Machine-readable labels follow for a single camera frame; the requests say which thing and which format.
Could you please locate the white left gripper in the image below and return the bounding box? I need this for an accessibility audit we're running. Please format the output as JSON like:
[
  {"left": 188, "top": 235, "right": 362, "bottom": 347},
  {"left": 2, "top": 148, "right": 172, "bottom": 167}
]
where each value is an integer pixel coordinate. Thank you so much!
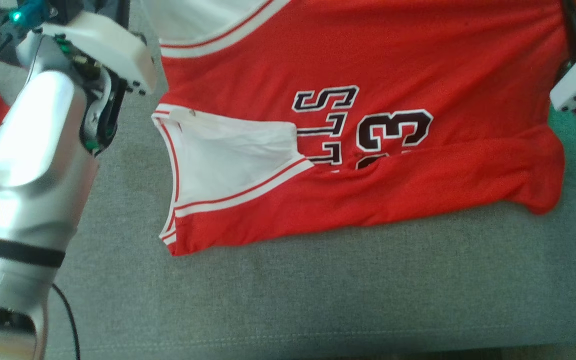
[{"left": 40, "top": 11, "right": 158, "bottom": 156}]

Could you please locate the red basketball jersey striped trim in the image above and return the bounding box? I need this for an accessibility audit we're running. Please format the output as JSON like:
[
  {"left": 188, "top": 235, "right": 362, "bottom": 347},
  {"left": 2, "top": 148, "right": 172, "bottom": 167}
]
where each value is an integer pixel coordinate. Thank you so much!
[{"left": 140, "top": 0, "right": 569, "bottom": 257}]

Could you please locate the grey fabric sofa seat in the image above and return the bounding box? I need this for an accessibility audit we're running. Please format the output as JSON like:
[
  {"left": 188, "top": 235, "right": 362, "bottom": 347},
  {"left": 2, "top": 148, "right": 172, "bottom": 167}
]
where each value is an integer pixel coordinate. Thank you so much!
[{"left": 0, "top": 0, "right": 576, "bottom": 360}]

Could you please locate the black left cable teal connector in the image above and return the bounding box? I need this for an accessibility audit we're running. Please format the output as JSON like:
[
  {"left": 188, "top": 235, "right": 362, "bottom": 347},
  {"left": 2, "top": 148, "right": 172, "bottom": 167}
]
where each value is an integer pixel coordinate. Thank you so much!
[{"left": 0, "top": 0, "right": 81, "bottom": 360}]

